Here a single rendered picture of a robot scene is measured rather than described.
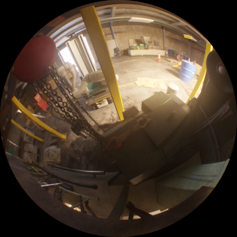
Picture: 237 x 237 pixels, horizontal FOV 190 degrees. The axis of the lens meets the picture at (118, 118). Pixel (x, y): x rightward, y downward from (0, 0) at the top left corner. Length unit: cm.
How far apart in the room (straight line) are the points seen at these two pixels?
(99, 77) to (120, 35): 878
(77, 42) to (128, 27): 857
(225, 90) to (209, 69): 18
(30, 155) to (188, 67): 686
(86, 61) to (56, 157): 230
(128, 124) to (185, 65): 328
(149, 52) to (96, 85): 696
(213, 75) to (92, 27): 86
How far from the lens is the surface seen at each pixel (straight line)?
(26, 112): 179
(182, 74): 353
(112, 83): 69
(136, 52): 742
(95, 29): 63
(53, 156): 214
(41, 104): 493
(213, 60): 70
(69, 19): 82
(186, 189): 51
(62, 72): 137
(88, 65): 165
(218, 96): 82
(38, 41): 28
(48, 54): 25
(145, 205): 85
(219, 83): 68
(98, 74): 88
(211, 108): 85
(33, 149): 382
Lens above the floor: 125
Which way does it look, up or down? 56 degrees down
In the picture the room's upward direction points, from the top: 21 degrees counter-clockwise
